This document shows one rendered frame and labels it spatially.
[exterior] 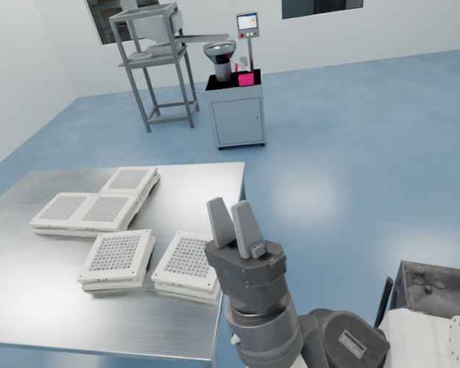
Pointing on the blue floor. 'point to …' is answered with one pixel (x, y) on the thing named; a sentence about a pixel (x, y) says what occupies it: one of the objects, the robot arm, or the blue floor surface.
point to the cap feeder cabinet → (236, 110)
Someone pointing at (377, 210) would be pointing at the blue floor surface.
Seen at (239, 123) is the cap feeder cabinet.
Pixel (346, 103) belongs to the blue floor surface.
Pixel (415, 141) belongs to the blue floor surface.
